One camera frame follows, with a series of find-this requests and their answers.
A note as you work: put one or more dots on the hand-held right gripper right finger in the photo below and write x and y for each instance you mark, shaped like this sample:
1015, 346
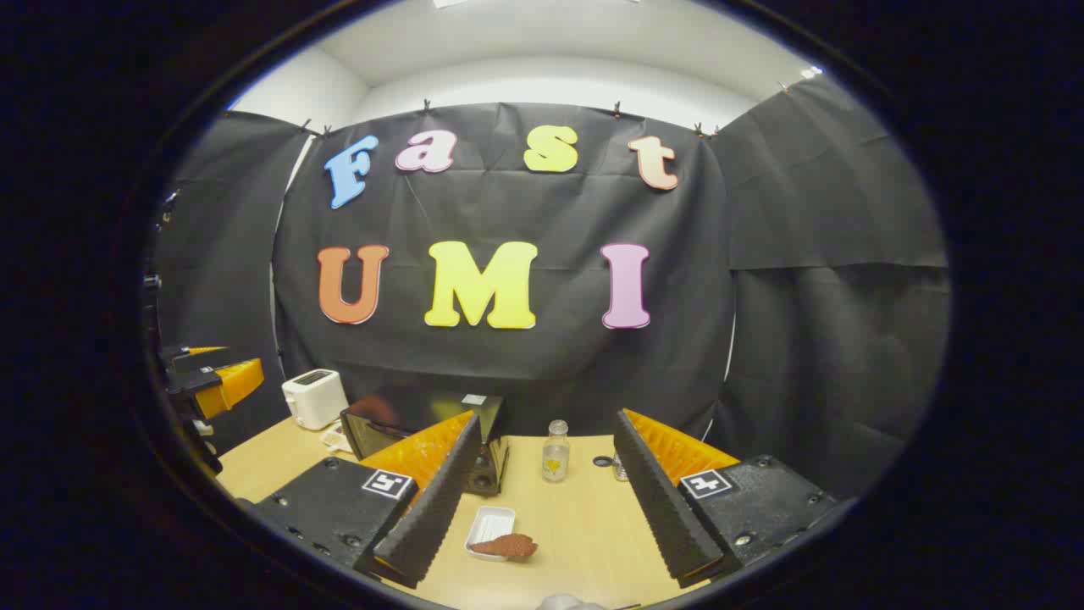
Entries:
660, 508

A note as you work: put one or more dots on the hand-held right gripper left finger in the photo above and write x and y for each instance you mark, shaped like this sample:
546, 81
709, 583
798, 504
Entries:
440, 500

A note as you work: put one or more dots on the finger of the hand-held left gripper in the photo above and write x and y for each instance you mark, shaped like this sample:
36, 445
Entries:
199, 350
229, 383

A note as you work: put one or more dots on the brown steak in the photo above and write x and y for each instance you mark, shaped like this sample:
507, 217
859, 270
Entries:
508, 546

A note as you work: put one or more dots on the black electric oven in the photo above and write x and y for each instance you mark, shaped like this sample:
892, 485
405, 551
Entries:
398, 415

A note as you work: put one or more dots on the small white plastic tray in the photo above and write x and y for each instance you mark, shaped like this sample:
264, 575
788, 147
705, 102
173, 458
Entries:
491, 521

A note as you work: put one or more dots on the clear glass jar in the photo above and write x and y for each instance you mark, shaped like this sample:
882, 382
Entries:
620, 468

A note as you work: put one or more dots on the white toaster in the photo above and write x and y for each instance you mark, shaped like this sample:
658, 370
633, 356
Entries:
315, 398

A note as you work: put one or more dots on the clear glass bottle yellow label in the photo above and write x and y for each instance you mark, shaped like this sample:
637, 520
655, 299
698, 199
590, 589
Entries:
555, 457

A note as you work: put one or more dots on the white divided seasoning plate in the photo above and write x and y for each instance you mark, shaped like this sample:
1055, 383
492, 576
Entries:
334, 438

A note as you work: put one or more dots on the black backdrop cloth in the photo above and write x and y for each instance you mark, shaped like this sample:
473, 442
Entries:
542, 220

